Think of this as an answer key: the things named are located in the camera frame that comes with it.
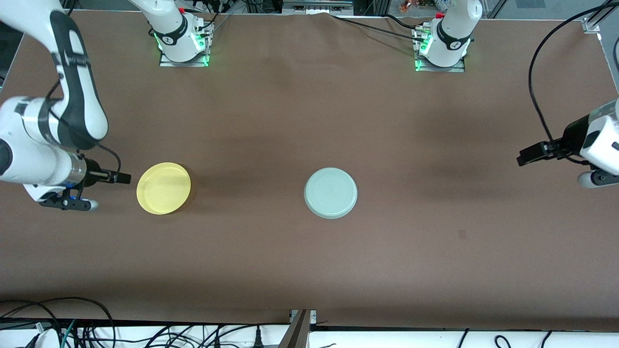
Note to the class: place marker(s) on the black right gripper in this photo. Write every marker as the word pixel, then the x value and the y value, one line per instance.
pixel 93 173

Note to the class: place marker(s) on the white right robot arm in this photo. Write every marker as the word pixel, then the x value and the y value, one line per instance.
pixel 29 159

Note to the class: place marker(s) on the silver metal bracket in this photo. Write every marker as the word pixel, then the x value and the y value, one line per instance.
pixel 313 316

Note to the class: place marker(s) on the white plug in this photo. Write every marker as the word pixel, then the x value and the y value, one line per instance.
pixel 46 338

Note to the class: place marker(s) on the yellow plate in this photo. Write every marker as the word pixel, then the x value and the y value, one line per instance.
pixel 163 188

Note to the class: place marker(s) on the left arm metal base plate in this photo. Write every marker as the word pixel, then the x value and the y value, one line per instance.
pixel 459 67

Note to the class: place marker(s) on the aluminium extrusion post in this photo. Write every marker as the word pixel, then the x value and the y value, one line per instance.
pixel 592 24

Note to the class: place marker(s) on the brown table cover sheet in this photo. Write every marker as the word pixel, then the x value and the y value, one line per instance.
pixel 309 121

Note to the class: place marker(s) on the black power plug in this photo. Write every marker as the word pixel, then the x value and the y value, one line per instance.
pixel 258 340

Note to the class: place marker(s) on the aluminium frame rail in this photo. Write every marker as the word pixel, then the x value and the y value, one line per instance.
pixel 314 6

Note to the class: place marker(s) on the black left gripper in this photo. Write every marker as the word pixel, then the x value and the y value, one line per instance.
pixel 571 137

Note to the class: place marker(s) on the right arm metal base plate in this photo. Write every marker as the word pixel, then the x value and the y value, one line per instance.
pixel 167 62

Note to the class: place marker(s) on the dark metal beam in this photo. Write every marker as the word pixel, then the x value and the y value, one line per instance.
pixel 295 333

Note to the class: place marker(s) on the pale green plate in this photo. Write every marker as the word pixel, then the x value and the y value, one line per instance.
pixel 331 193

